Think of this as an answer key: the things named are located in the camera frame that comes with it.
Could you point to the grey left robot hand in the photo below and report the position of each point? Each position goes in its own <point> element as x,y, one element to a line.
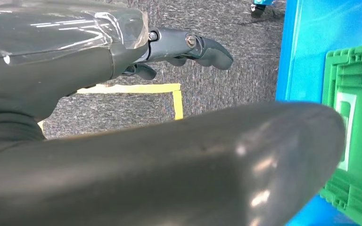
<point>168,174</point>

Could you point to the yellow floor tape strip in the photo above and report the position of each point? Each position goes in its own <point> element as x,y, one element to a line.
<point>178,106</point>
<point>131,88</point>

